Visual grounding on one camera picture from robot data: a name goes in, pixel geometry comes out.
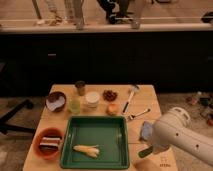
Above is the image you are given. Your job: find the blue sponge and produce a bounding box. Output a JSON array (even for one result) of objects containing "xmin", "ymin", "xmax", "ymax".
[{"xmin": 140, "ymin": 121, "xmax": 153, "ymax": 141}]

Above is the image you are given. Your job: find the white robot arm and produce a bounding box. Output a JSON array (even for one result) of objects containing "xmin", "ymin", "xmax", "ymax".
[{"xmin": 148, "ymin": 107, "xmax": 213, "ymax": 167}]

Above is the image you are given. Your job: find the orange fruit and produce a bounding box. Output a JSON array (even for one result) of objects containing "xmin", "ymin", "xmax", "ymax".
[{"xmin": 106, "ymin": 103, "xmax": 119, "ymax": 116}]

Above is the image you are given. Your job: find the black chair base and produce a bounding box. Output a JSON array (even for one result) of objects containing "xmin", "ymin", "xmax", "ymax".
[{"xmin": 0, "ymin": 99, "xmax": 35, "ymax": 134}]

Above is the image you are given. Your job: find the striped sponge in bowl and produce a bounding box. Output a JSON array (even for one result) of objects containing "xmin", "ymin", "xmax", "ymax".
[{"xmin": 39, "ymin": 137, "xmax": 61, "ymax": 150}]

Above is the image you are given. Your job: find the orange bowl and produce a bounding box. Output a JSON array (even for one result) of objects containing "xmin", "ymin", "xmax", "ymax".
[{"xmin": 33, "ymin": 127, "xmax": 63, "ymax": 160}]

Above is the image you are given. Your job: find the green plastic cup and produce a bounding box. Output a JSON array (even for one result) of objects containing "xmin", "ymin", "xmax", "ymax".
[{"xmin": 69, "ymin": 99, "xmax": 80, "ymax": 115}]

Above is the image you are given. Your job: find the spatula with black handle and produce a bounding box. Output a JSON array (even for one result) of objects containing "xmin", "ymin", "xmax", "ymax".
[{"xmin": 122, "ymin": 85, "xmax": 140, "ymax": 114}]

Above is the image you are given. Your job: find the green plastic tray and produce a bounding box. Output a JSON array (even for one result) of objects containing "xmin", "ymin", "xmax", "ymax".
[{"xmin": 60, "ymin": 116, "xmax": 130, "ymax": 170}]

